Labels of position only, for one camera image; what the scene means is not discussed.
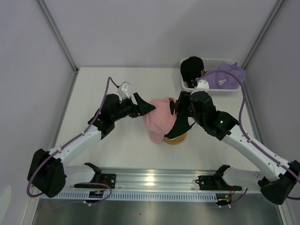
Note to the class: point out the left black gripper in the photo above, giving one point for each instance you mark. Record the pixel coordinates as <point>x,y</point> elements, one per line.
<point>141,108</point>

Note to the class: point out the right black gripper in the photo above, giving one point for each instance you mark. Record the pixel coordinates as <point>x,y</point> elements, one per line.
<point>183,99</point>

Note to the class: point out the pink baseball cap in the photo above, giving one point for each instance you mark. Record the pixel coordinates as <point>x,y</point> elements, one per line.
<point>160,121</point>

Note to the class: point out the dark green NY cap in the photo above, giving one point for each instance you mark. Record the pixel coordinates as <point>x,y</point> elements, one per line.
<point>180,127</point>

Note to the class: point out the purple LA baseball cap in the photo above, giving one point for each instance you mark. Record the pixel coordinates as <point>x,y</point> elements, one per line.
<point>218,78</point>

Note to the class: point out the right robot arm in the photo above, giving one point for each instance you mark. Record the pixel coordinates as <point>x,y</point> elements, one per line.
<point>227,129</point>

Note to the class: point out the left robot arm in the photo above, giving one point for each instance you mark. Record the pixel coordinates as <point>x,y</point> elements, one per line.
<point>50,171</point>

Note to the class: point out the wooden hat stand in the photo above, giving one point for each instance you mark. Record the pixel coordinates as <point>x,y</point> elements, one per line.
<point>177,140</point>

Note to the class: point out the black gold-logo cap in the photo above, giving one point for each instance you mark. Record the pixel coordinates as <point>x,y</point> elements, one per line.
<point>191,69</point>

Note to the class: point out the white plastic basket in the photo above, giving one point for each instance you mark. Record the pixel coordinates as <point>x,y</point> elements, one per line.
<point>210,63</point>

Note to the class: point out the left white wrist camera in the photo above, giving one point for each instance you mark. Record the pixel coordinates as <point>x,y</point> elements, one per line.
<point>123,90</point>

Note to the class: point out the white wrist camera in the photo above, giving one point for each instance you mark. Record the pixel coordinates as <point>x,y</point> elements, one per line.
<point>202,85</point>
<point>123,90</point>

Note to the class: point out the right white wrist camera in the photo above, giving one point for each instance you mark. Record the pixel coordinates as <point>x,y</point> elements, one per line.
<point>202,85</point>

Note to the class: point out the aluminium mounting rail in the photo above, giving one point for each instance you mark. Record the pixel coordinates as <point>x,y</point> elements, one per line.
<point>146,180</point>

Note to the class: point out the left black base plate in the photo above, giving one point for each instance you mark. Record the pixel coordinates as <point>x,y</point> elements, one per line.
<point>108,179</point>

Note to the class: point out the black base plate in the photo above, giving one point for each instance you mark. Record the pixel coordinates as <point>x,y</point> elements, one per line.
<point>214,183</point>
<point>108,179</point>

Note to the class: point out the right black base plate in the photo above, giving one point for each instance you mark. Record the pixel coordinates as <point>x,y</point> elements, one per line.
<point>214,183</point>

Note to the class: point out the white slotted cable duct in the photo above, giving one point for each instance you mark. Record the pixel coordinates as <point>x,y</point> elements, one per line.
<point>143,196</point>

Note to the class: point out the right aluminium corner post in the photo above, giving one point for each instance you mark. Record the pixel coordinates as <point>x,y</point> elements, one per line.
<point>277,8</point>

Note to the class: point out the aluminium corner post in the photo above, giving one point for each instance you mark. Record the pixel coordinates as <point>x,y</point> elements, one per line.
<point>277,8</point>
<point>56,33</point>

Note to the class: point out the left aluminium corner post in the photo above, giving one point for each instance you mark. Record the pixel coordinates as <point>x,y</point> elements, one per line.
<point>56,33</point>

